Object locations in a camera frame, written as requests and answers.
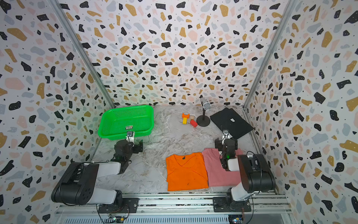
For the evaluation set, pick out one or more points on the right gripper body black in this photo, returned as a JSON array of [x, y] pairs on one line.
[[220, 147]]

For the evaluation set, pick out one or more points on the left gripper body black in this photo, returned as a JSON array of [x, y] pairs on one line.
[[134, 149]]

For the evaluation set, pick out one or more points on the green plastic basket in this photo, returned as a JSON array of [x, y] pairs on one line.
[[115, 123]]

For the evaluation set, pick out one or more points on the black t-shirt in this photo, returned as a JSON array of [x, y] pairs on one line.
[[229, 119]]

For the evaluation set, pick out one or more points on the orange t-shirt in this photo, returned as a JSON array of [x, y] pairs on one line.
[[186, 172]]

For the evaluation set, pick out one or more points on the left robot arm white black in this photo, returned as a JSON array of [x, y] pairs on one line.
[[77, 186]]

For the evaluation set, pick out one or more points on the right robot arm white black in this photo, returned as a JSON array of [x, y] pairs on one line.
[[256, 176]]

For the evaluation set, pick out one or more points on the pink folded t-shirt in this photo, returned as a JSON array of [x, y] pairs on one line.
[[217, 175]]

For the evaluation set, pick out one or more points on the red toy block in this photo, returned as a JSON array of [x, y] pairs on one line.
[[193, 123]]

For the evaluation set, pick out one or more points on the orange toy block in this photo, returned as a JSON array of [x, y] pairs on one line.
[[186, 116]]

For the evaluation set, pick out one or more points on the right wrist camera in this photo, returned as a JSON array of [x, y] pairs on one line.
[[226, 135]]

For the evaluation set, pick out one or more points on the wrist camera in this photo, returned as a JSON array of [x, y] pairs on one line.
[[130, 136], [226, 135]]

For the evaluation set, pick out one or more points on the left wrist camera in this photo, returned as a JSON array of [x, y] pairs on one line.
[[130, 136]]

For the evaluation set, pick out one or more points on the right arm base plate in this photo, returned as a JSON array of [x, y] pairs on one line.
[[224, 204]]

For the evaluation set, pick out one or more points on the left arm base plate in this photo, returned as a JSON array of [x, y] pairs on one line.
[[124, 205]]

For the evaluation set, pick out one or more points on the aluminium mounting rail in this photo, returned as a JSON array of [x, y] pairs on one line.
[[182, 208]]

